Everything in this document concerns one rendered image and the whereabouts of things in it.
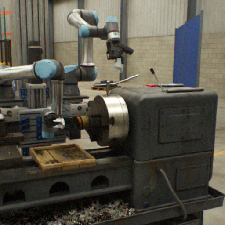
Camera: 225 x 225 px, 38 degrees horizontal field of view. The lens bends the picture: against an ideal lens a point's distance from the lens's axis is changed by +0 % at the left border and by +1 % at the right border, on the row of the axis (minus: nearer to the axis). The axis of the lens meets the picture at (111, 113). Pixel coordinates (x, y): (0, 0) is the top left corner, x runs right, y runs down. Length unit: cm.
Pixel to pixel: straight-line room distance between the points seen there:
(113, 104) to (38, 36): 101
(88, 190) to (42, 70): 77
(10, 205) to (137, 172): 72
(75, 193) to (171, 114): 72
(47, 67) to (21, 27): 64
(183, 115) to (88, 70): 88
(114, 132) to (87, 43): 91
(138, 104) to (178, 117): 28
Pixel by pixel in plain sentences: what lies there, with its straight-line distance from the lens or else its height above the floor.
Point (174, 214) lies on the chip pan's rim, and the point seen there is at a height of 54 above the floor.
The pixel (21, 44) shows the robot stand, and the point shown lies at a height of 155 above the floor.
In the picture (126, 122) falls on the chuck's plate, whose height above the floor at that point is 109.
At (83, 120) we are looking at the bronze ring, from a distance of 189.
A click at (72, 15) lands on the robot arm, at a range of 243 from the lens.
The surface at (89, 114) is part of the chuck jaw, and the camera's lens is 195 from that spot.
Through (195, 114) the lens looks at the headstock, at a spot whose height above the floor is 112.
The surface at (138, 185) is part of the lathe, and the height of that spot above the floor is 72.
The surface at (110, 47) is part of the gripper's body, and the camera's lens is 206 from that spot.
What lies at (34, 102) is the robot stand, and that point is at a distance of 257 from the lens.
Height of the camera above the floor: 147
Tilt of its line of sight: 10 degrees down
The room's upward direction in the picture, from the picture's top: 1 degrees clockwise
